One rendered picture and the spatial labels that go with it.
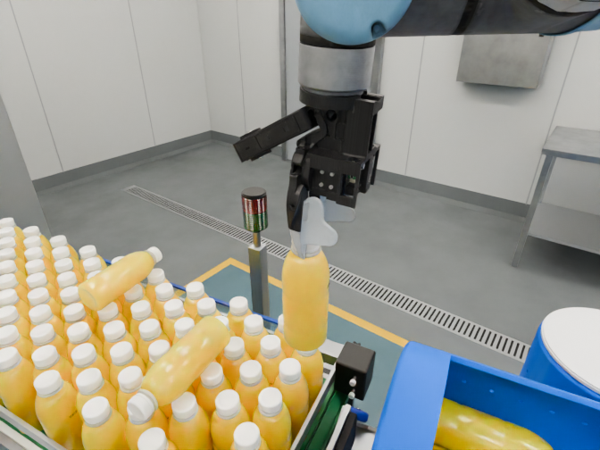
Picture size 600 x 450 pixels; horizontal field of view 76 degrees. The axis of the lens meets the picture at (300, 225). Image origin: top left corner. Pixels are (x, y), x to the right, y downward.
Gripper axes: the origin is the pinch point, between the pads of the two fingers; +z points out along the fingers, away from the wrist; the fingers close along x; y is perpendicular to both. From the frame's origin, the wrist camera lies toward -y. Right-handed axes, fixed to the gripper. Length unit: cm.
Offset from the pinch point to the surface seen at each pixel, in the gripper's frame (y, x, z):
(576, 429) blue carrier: 42, 10, 27
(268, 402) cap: -1.9, -6.9, 28.8
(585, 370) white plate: 48, 30, 33
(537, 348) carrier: 41, 36, 36
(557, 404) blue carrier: 38.3, 9.6, 22.5
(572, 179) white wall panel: 94, 321, 100
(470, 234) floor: 31, 272, 147
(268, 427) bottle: -0.9, -8.6, 32.6
